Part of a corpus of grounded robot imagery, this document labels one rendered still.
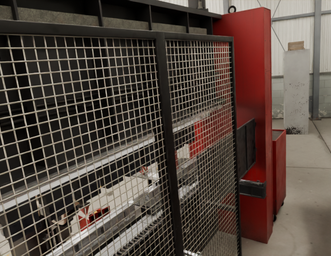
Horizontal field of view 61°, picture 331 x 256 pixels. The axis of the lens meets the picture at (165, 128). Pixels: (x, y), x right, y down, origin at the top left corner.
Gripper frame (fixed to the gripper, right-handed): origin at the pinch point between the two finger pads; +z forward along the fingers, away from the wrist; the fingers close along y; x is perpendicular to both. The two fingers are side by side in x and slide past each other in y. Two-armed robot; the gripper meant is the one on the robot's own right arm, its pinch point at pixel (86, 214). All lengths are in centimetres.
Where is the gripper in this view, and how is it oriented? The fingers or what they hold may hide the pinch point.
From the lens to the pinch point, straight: 239.7
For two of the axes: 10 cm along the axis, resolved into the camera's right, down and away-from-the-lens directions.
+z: 2.6, 9.6, 0.4
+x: 6.4, -2.1, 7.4
